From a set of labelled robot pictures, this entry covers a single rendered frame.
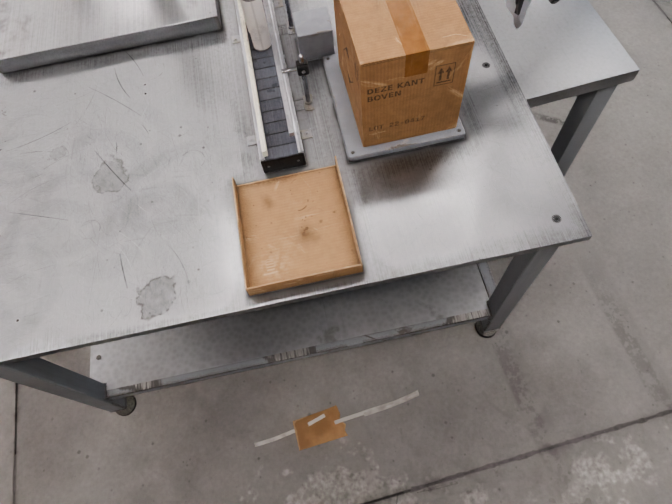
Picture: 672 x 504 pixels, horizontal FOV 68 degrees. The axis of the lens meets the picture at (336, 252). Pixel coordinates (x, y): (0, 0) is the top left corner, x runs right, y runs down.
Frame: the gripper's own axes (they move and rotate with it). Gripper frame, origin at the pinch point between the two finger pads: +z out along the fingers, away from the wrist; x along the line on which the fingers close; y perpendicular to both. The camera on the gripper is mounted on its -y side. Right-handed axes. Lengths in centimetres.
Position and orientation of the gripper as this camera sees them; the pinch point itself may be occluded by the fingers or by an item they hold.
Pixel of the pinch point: (543, 7)
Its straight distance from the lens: 146.4
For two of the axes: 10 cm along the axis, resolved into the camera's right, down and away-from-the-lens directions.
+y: -5.0, -7.5, 4.4
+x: -7.2, 6.4, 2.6
